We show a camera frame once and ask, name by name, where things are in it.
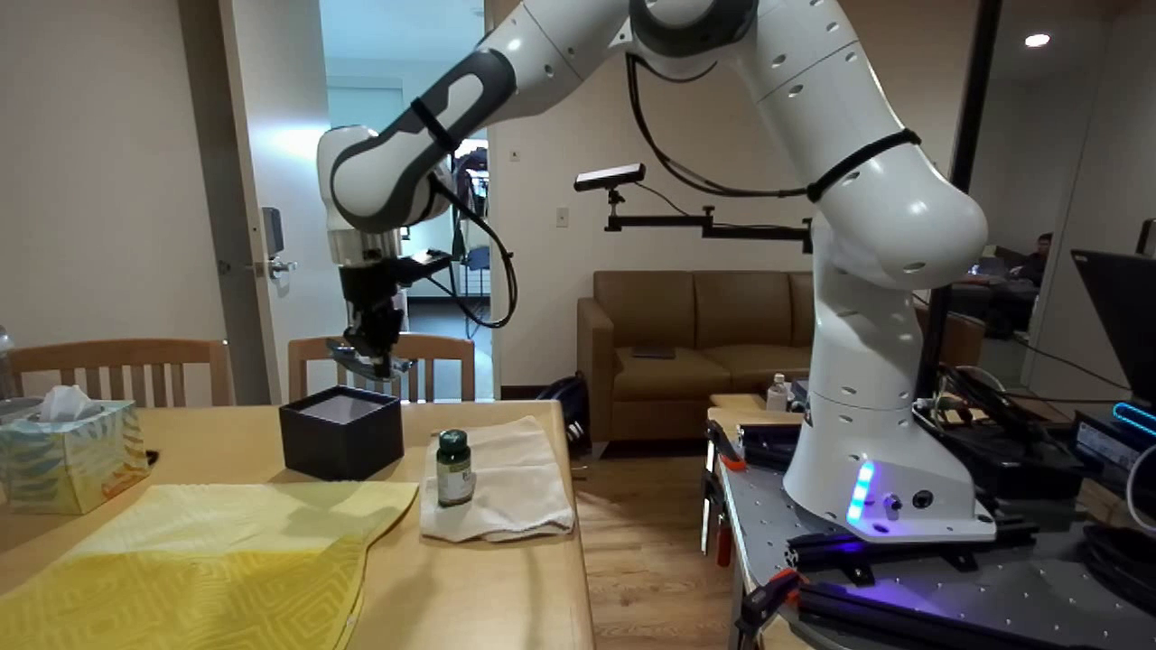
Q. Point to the grey robot base table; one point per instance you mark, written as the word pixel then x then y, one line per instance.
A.
pixel 1023 588

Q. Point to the black square box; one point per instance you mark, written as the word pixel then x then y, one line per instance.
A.
pixel 346 445

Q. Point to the black electronics box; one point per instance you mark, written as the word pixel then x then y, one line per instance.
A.
pixel 1012 452

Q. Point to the green pill bottle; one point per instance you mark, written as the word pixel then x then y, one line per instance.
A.
pixel 454 470

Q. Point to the yellow patterned cloth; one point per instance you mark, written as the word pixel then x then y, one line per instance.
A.
pixel 217 563

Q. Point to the green tissue box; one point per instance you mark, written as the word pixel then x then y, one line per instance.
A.
pixel 73 455

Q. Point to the grey stereo camera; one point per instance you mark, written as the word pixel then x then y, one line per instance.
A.
pixel 610 178

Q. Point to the black monitor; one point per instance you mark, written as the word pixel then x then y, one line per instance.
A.
pixel 1125 312

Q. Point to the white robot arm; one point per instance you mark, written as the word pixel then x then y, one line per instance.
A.
pixel 867 182

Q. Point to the blue snack bar wrapper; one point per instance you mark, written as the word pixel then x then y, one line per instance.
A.
pixel 364 362

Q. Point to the wooden slat-back chair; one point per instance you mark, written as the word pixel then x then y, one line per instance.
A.
pixel 122 350
pixel 437 347

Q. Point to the small wooden side table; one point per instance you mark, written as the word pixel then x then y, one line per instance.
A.
pixel 735 414

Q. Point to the black bag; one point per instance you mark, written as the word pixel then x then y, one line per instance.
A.
pixel 566 416

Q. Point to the round ceiling light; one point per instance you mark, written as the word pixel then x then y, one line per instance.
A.
pixel 1040 42

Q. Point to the white cloth napkin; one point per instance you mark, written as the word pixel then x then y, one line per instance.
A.
pixel 517 482

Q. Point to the brown sofa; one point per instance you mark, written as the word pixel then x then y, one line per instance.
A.
pixel 674 312

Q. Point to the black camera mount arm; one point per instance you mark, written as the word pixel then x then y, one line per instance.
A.
pixel 723 223

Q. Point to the white door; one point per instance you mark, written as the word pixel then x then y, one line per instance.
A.
pixel 239 121

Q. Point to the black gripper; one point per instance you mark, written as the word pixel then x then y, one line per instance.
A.
pixel 371 291

